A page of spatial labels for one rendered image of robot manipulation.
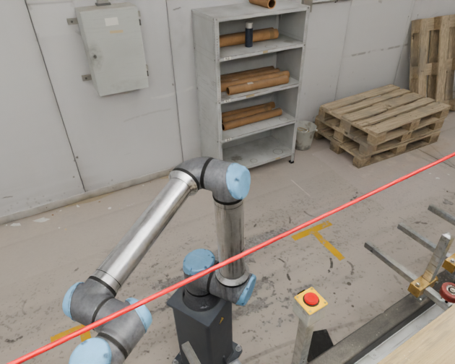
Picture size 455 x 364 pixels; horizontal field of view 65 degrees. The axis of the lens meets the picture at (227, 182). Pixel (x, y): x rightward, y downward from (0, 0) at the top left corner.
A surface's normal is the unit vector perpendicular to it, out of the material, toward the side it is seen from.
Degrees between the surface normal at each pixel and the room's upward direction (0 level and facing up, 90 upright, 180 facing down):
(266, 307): 0
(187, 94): 90
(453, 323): 0
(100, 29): 90
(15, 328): 0
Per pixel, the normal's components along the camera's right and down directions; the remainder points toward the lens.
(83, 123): 0.47, 0.51
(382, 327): -0.02, -0.81
